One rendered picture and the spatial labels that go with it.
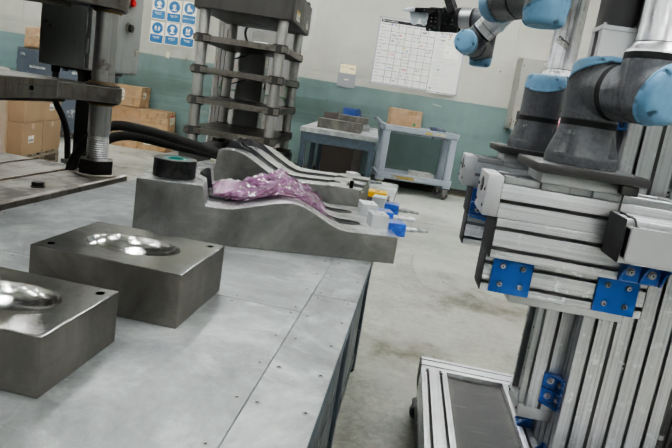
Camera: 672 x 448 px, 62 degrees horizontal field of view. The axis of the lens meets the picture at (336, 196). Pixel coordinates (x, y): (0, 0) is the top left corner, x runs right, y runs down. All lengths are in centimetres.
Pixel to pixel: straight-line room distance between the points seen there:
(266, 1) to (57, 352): 496
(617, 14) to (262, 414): 131
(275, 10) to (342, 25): 269
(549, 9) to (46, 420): 92
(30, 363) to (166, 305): 19
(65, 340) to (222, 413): 16
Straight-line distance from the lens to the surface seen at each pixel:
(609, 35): 159
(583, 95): 130
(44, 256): 79
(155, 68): 850
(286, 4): 539
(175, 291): 71
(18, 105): 583
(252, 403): 59
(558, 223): 130
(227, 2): 550
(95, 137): 171
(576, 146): 129
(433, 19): 212
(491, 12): 120
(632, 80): 121
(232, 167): 145
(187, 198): 107
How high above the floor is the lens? 111
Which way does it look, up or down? 10 degrees down
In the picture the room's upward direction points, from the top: 9 degrees clockwise
